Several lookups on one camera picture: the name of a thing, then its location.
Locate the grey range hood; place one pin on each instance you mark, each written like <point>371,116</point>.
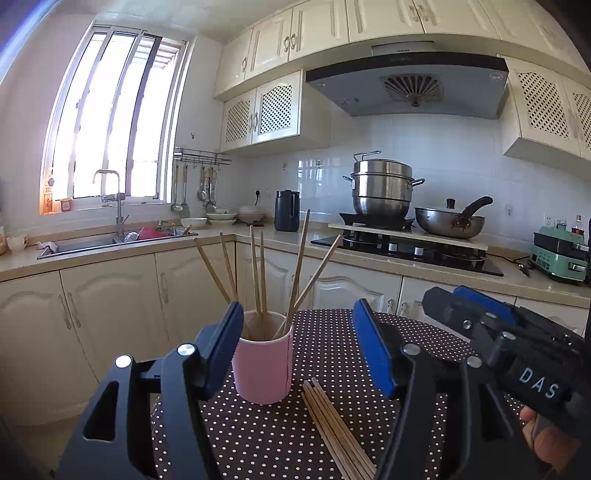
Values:
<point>406,78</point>

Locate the brown polka dot tablecloth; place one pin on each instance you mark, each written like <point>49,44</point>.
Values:
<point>277,438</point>

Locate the steel faucet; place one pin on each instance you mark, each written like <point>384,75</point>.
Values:
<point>119,207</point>

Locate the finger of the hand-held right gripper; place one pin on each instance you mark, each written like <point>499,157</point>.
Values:
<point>489,304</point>
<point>450,314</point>

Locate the beige stone countertop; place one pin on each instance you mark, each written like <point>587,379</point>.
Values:
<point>531,290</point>

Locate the hanging steel ladle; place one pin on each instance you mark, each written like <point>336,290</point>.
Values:
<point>177,194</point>

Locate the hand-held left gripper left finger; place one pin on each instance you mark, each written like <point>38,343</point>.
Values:
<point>228,344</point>

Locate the small red cup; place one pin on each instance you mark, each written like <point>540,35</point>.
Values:
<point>66,205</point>

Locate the double wall socket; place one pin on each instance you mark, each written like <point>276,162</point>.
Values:
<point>554,220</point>

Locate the pile of wooden chopsticks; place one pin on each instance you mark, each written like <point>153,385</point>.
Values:
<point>332,429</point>

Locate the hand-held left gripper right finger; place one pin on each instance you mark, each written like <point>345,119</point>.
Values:
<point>371,353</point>

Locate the hanging steel utensils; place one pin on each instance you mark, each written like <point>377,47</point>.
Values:
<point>207,189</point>

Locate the green toaster appliance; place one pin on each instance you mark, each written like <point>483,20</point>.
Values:
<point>561,258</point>

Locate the single wall socket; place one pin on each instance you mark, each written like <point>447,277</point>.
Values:
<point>257,194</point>

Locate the pink cup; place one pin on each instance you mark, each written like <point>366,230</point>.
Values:
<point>263,364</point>

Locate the white bowl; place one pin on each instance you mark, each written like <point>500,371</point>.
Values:
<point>194,223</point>

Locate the stainless steel steamer pot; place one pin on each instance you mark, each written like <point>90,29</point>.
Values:
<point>381,184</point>

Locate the person's right hand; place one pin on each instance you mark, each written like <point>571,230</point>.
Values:
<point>554,450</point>

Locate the orange bottle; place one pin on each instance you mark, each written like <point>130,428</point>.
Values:
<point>48,198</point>

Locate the white rag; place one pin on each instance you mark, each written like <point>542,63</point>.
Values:
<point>48,247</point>

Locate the black portable gas stove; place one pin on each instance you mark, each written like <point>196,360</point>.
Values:
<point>374,220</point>

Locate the barred kitchen window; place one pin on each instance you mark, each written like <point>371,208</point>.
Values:
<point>111,115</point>

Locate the cream base cabinets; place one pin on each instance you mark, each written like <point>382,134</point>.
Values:
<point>115,314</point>

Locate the cream upper cabinet row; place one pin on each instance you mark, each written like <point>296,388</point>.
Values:
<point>369,23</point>

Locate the red plastic dish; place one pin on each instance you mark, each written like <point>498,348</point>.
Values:
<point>152,233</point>

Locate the bunch of wooden chopsticks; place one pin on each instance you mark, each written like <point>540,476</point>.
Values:
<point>297,263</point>

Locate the black glass gas hob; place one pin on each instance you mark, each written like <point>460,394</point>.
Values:
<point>415,256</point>

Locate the small white cup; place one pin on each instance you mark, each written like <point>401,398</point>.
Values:
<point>15,243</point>

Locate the steel kitchen sink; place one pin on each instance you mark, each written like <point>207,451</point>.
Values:
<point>92,244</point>

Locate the black kettle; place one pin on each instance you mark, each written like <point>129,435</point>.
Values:
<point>286,212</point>

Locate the stacked white bowls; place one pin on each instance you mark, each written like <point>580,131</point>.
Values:
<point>251,214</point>

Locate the lattice door wall cabinet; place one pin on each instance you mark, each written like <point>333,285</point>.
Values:
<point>545,106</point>
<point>272,110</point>

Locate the bowls on counter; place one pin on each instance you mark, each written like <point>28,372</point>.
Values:
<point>221,217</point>

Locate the steel wall utensil rail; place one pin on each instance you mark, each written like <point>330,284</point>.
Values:
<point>203,156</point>

